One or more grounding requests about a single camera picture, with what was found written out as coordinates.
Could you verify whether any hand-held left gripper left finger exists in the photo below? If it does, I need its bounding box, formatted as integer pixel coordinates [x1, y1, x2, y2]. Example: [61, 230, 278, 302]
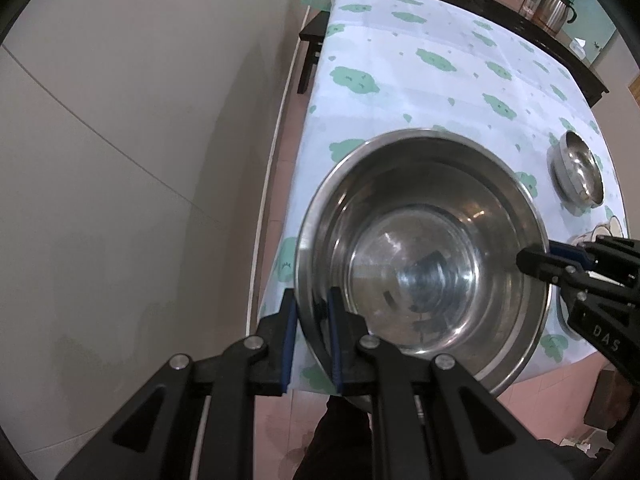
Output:
[55, 287, 301, 480]

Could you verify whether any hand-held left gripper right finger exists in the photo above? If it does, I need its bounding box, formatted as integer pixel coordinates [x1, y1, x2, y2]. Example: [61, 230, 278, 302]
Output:
[327, 287, 571, 480]

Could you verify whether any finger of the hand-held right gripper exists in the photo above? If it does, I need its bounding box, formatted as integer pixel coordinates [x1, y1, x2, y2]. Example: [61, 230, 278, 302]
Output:
[516, 246, 640, 306]
[547, 235, 640, 267]

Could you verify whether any large white enamel bowl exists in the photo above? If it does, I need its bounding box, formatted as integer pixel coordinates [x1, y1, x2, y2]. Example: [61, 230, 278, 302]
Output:
[570, 215, 628, 248]

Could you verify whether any large steel bowl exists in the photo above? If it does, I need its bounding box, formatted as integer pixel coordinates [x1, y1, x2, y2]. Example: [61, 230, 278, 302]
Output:
[549, 280, 576, 341]
[294, 129, 553, 401]

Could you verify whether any small steel bowl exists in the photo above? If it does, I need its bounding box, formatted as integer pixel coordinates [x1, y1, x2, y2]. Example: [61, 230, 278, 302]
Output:
[546, 130, 605, 207]

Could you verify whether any person's right hand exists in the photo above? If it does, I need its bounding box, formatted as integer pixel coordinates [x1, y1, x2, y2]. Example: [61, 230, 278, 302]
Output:
[585, 367, 630, 428]

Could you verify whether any person's dark clothing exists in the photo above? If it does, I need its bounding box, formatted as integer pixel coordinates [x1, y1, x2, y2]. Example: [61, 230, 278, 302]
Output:
[292, 395, 376, 480]

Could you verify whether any green cloud print tablecloth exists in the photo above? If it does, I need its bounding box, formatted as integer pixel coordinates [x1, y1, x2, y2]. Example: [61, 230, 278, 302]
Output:
[270, 0, 628, 396]

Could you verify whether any green door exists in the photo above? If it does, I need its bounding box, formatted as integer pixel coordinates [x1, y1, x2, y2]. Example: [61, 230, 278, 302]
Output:
[562, 0, 626, 81]

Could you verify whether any steel thermos kettle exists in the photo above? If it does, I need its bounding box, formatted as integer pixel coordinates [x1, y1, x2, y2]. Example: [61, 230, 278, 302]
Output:
[532, 0, 577, 36]

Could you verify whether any small dark wooden stool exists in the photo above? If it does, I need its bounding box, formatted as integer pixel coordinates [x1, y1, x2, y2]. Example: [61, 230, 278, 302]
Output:
[298, 10, 331, 95]

